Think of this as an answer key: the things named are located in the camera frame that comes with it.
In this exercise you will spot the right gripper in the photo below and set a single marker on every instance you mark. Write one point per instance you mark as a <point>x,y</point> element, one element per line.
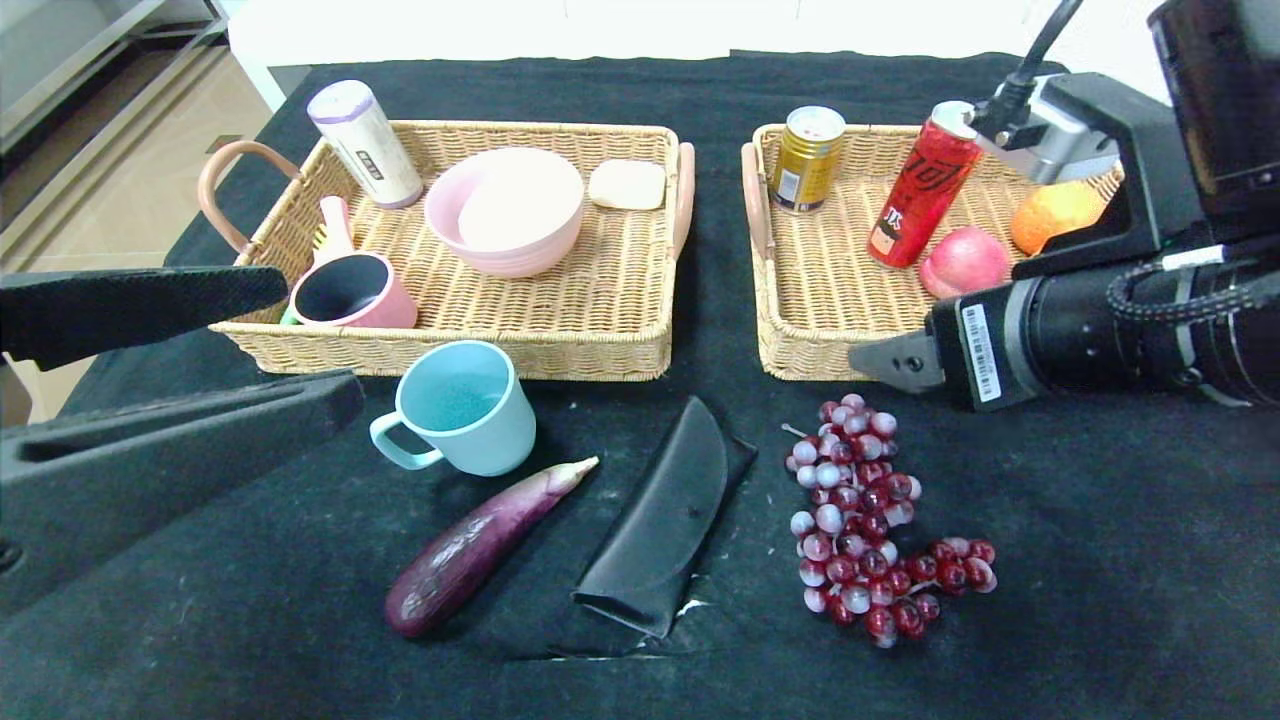
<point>978,351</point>

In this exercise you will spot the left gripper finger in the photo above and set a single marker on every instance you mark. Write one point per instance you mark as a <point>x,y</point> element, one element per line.
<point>140,310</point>
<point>170,470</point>

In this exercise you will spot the pink peach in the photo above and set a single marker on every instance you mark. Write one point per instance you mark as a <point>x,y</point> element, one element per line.
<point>965,262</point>

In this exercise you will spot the red grape bunch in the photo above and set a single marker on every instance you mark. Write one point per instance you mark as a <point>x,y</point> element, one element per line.
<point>850,500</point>

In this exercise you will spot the red drink can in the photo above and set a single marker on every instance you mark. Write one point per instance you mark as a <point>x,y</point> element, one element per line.
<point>920,190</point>

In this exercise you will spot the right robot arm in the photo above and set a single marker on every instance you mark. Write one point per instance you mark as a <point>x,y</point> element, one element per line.
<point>1080,330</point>

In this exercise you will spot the wicker basket holding food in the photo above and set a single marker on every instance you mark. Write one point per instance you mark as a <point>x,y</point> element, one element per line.
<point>830,300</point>

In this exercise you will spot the wicker basket holding tableware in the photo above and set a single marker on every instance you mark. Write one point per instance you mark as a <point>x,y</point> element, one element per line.
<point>600,300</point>

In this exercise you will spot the orange fruit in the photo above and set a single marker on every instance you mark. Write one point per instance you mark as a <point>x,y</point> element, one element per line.
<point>1050,215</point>

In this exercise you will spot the gold drink can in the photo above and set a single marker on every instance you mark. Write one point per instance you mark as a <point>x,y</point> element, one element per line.
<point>805,162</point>

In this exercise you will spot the pink cup with black inside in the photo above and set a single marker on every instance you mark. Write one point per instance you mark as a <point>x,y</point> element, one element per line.
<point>395,305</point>

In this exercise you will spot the grey metal shelf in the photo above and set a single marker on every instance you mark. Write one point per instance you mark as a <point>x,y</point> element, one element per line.
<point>60,60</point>

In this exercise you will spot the black tablecloth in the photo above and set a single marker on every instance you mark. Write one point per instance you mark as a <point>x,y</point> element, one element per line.
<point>1100,550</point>

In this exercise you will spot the white tube with lavender lid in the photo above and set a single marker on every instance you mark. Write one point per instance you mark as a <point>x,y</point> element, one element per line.
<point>365,145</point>

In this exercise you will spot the black glasses case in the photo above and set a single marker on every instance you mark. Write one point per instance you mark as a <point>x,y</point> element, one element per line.
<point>660,520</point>

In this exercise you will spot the light blue mug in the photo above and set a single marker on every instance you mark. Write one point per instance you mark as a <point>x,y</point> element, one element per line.
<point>480,440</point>

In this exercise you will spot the purple eggplant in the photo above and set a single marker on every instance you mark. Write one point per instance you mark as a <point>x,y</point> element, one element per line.
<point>470,555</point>

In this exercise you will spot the white soap bar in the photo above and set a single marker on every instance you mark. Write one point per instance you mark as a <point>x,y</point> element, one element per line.
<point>627,184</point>

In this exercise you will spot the pink bowl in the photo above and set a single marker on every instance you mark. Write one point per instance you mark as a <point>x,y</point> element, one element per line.
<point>500,264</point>

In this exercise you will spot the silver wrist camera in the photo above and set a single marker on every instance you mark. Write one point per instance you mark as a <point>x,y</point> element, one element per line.
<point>1060,150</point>

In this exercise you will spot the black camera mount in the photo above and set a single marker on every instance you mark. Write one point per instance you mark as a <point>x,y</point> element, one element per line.
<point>1150,170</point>

